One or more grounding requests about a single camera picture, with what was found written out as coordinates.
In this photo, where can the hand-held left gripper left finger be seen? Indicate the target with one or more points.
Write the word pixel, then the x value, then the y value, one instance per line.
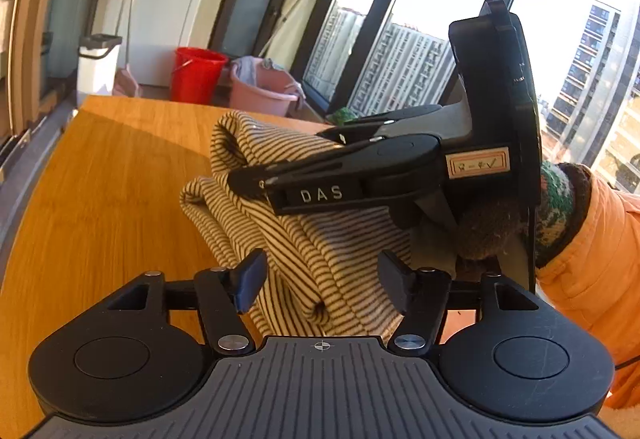
pixel 252 281

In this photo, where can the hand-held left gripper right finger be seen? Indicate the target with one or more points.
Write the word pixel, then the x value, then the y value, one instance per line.
pixel 395 281

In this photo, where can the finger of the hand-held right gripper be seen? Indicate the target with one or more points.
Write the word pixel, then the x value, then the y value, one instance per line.
pixel 300 166
pixel 360 131

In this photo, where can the striped knit garment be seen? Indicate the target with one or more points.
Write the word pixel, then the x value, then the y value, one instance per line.
pixel 310 259

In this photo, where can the person's right forearm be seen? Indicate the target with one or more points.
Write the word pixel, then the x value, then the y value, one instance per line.
pixel 600 269

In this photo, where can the person's right hand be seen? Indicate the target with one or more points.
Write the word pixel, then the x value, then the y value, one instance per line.
pixel 490 231

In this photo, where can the pink rag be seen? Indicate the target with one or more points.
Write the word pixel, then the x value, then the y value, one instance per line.
pixel 297 94

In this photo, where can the pink plastic basin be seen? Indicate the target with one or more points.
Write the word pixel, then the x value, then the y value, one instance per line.
pixel 260 96

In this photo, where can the grey cloth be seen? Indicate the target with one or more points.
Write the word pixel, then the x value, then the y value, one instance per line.
pixel 247 69

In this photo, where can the red bucket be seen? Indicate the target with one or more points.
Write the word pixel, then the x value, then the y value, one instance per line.
pixel 197 79

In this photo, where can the pink dustpan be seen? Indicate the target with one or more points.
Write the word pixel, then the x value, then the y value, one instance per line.
pixel 125 84

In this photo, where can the white trash bin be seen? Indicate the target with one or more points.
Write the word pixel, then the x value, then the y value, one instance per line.
pixel 97 74

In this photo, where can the sliding glass door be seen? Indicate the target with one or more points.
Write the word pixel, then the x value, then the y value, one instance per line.
pixel 30 19

